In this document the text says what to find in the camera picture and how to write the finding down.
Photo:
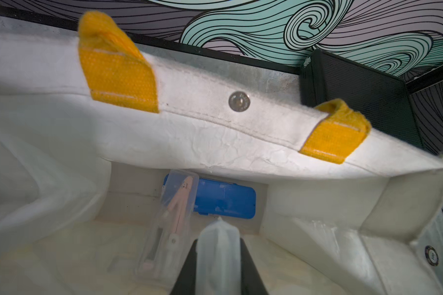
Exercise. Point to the blue miffy compass case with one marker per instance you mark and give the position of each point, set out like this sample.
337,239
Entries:
209,196

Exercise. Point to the black ribbed hard case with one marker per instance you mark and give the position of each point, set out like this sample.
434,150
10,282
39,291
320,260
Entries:
382,98

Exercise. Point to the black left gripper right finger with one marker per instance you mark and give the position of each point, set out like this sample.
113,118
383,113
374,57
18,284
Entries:
251,282

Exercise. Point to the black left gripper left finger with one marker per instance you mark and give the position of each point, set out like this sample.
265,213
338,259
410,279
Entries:
186,280

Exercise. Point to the white canvas tote bag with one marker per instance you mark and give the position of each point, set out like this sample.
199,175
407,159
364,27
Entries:
90,125

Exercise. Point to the pink compass clear case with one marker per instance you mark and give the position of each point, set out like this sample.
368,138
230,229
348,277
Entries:
168,237

